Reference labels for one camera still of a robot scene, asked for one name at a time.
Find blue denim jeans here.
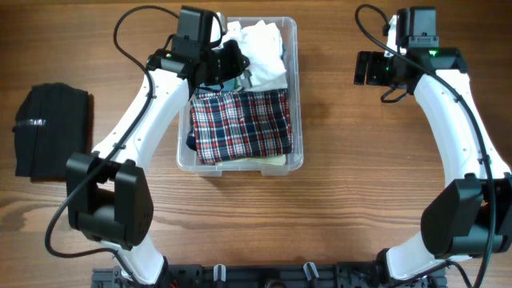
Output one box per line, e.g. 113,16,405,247
195,43,288,94

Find white graphic t-shirt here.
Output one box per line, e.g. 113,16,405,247
222,20,288,92

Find red navy plaid shirt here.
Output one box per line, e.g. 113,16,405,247
186,89,294,165

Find cream cloth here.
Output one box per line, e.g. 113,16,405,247
216,155,286,166

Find black garment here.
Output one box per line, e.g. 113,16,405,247
13,83,91,181

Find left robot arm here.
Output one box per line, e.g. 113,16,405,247
60,6,250,287

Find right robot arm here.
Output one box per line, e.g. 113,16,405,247
354,6,511,287

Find clear plastic storage container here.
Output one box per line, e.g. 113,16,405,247
176,17,304,177

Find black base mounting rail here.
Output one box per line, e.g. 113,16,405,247
90,261,447,288

